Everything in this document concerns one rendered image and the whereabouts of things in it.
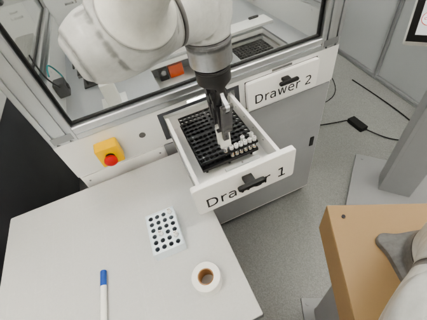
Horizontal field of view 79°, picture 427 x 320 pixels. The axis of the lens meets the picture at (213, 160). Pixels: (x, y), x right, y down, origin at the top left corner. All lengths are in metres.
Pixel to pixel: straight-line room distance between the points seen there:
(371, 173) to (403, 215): 1.19
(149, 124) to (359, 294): 0.71
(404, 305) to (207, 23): 0.44
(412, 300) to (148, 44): 0.40
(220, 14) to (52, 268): 0.77
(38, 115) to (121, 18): 0.54
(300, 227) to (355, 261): 1.00
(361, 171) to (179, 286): 1.43
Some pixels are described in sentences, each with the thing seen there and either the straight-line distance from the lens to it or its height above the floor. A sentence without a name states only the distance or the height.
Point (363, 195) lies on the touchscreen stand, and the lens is 1.77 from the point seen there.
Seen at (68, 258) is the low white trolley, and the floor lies 0.76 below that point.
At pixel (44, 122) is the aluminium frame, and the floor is 1.04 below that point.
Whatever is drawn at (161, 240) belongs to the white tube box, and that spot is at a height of 0.79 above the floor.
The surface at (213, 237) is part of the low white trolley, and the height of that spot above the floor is 0.76.
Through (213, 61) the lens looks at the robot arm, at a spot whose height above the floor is 1.19.
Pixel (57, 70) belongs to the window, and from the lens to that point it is 0.80.
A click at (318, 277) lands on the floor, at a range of 1.52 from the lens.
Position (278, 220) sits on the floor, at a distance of 1.62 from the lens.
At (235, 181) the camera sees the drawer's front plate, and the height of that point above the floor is 0.90.
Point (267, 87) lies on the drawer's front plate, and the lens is 0.97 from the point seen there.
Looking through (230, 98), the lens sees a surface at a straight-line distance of 0.94.
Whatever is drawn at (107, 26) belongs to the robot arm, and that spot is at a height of 1.32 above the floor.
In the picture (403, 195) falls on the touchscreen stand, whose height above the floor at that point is 0.04.
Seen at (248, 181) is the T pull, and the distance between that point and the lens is 0.64.
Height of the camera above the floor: 1.43
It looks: 48 degrees down
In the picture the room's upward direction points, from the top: 12 degrees counter-clockwise
